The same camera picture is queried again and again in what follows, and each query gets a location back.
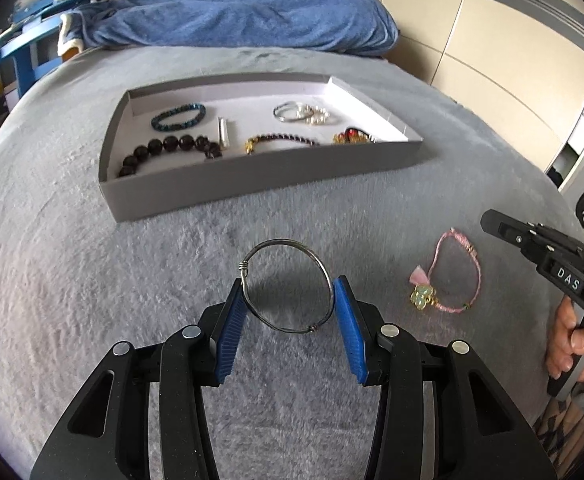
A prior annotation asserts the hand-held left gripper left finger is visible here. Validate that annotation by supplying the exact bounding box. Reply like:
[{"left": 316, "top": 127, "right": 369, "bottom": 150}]
[{"left": 29, "top": 277, "right": 249, "bottom": 480}]

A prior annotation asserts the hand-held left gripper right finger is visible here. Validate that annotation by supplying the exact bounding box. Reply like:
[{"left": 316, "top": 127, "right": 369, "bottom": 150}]
[{"left": 333, "top": 275, "right": 558, "bottom": 480}]

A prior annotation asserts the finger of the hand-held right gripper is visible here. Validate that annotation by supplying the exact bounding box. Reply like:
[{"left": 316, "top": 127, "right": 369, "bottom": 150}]
[{"left": 480, "top": 209, "right": 548, "bottom": 272}]

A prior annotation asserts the silver wire bangle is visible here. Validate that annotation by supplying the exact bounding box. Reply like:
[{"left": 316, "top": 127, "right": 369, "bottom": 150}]
[{"left": 238, "top": 238, "right": 333, "bottom": 333}]

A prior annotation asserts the pink cord charm bracelet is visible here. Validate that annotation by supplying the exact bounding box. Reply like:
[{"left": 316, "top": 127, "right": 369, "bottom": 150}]
[{"left": 408, "top": 228, "right": 483, "bottom": 315}]

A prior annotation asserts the grey jewelry tray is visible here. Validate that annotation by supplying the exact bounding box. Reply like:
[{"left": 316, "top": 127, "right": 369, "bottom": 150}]
[{"left": 97, "top": 72, "right": 425, "bottom": 223}]

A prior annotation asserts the red gold charm bracelet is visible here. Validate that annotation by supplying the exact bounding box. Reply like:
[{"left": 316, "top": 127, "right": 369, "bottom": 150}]
[{"left": 333, "top": 127, "right": 378, "bottom": 146}]

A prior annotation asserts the dark red small-bead bracelet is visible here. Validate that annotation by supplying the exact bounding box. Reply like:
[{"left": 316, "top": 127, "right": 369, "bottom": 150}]
[{"left": 244, "top": 132, "right": 320, "bottom": 155}]

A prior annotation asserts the beige wardrobe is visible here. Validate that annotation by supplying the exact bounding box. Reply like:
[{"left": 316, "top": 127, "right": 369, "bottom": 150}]
[{"left": 374, "top": 0, "right": 584, "bottom": 191}]

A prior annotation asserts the silver bar pendant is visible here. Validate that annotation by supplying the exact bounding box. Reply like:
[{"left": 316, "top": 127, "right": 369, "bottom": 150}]
[{"left": 216, "top": 117, "right": 233, "bottom": 150}]

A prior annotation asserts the person's patterned clothing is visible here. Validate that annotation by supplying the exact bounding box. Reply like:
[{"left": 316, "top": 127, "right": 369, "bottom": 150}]
[{"left": 534, "top": 400, "right": 584, "bottom": 478}]

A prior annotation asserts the plain silver bangle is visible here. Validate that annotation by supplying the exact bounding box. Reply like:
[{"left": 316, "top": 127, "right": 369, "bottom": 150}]
[{"left": 273, "top": 101, "right": 315, "bottom": 123}]

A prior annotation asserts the blue blanket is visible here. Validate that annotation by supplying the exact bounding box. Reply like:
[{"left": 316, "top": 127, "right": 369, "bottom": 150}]
[{"left": 64, "top": 0, "right": 400, "bottom": 57}]

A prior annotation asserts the blue desk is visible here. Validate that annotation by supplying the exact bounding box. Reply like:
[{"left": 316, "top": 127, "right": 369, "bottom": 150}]
[{"left": 0, "top": 0, "right": 118, "bottom": 98}]

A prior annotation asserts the large dark bead bracelet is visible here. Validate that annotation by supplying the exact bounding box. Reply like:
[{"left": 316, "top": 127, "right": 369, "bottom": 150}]
[{"left": 117, "top": 134, "right": 223, "bottom": 178}]

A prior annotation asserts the pearl bracelet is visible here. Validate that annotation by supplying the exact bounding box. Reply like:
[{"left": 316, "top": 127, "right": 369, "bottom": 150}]
[{"left": 297, "top": 105, "right": 334, "bottom": 126}]

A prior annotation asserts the blue bead bracelet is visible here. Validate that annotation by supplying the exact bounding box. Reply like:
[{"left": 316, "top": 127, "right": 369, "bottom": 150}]
[{"left": 151, "top": 103, "right": 207, "bottom": 133}]

